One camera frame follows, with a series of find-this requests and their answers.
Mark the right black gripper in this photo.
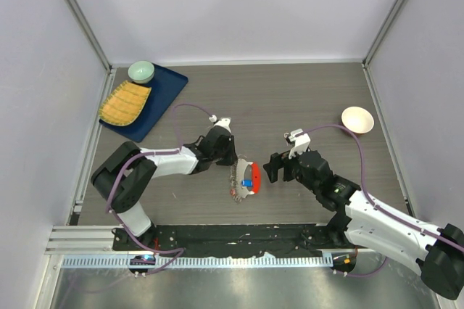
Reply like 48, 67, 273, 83
263, 145, 320, 194

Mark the grey keyring holder red handle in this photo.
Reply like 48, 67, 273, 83
230, 158, 261, 202

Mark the blue key tag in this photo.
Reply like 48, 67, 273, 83
241, 179, 253, 187

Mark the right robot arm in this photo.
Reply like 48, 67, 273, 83
263, 150, 463, 300

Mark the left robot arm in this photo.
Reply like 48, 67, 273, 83
91, 118, 237, 250

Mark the white brown bowl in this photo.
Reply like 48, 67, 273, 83
341, 106, 375, 135

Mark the blue tray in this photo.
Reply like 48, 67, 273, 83
99, 64, 189, 143

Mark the yellow woven mat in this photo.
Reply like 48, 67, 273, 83
99, 81, 152, 127

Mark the green ceramic bowl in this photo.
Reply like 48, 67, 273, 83
128, 60, 155, 84

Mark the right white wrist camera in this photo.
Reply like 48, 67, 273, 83
283, 128, 311, 159

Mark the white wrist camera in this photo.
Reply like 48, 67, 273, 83
283, 128, 311, 159
208, 115, 232, 136

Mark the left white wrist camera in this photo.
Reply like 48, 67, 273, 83
208, 115, 232, 136

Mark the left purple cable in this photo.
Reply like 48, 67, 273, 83
104, 102, 217, 215

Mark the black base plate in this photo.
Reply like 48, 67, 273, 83
112, 222, 373, 258

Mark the slotted cable duct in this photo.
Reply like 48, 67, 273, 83
62, 253, 333, 269

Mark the right aluminium frame post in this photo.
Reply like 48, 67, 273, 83
362, 0, 408, 69

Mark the aluminium frame post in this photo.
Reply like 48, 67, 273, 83
65, 0, 112, 73
362, 0, 408, 69

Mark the left aluminium frame post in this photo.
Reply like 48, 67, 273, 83
65, 0, 112, 73

